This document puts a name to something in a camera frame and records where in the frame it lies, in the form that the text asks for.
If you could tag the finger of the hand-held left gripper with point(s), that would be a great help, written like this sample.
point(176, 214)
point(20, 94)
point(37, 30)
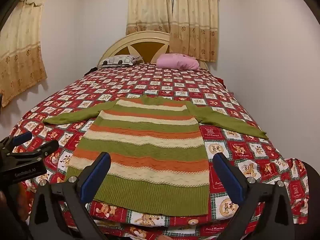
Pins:
point(22, 137)
point(42, 148)

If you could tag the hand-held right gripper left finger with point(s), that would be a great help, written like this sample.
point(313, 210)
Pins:
point(96, 177)

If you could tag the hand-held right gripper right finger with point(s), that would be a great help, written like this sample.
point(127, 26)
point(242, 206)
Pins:
point(230, 177)

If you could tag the green orange striped knit sweater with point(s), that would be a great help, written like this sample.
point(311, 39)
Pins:
point(150, 142)

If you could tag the red checked printed bedspread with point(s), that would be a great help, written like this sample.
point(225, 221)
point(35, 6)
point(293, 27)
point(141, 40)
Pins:
point(250, 155)

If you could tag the wide beige floral curtain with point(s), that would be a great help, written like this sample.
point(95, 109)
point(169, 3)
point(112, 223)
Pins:
point(20, 55)

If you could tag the dark cloth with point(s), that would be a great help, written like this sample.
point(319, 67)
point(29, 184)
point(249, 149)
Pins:
point(91, 70)

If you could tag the grey patterned pillow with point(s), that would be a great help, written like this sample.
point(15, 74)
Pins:
point(117, 60)

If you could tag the pink pillow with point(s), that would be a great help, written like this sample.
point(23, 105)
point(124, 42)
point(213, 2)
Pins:
point(178, 61)

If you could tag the cream wooden headboard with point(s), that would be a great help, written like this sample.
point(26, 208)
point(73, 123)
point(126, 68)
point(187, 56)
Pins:
point(140, 36)

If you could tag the beige floral curtain panel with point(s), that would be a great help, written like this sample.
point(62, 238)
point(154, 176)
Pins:
point(195, 20)
point(147, 7)

